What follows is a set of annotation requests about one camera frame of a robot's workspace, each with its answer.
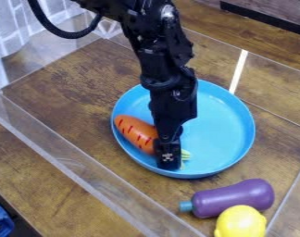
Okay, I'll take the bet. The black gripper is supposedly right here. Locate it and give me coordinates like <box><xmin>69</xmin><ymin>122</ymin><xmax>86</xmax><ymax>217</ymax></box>
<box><xmin>143</xmin><ymin>67</ymin><xmax>199</xmax><ymax>170</ymax></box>

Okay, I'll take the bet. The orange toy carrot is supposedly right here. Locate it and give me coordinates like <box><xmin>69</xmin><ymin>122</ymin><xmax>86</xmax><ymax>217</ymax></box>
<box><xmin>113</xmin><ymin>114</ymin><xmax>192</xmax><ymax>170</ymax></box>

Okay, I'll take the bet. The blue round plastic tray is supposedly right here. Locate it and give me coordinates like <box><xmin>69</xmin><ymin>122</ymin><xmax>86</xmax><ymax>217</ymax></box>
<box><xmin>112</xmin><ymin>80</ymin><xmax>256</xmax><ymax>179</ymax></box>

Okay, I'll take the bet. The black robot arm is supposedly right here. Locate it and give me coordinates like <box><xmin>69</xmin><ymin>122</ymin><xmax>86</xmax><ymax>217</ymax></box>
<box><xmin>74</xmin><ymin>0</ymin><xmax>199</xmax><ymax>170</ymax></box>

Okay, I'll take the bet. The purple toy eggplant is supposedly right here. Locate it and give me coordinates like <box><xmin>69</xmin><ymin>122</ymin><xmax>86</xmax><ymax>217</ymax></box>
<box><xmin>179</xmin><ymin>179</ymin><xmax>275</xmax><ymax>218</ymax></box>

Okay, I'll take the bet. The yellow toy lemon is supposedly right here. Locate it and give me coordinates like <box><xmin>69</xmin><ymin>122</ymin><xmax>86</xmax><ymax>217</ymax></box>
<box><xmin>215</xmin><ymin>206</ymin><xmax>267</xmax><ymax>237</ymax></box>

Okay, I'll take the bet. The dark baseboard strip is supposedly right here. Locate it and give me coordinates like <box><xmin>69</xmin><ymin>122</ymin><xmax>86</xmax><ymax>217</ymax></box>
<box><xmin>220</xmin><ymin>1</ymin><xmax>300</xmax><ymax>34</ymax></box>

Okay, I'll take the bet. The blue object at corner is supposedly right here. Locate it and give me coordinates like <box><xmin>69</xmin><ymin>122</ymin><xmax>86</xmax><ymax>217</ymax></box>
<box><xmin>0</xmin><ymin>206</ymin><xmax>16</xmax><ymax>237</ymax></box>

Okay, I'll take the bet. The white checkered curtain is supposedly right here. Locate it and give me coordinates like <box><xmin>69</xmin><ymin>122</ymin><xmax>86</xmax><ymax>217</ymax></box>
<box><xmin>0</xmin><ymin>0</ymin><xmax>82</xmax><ymax>57</ymax></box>

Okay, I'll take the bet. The black braided cable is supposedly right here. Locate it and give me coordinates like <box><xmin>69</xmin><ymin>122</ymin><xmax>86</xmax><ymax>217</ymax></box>
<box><xmin>26</xmin><ymin>0</ymin><xmax>104</xmax><ymax>40</ymax></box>

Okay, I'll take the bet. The clear acrylic enclosure wall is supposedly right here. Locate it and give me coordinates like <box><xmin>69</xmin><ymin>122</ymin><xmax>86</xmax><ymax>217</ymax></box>
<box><xmin>0</xmin><ymin>0</ymin><xmax>300</xmax><ymax>237</ymax></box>

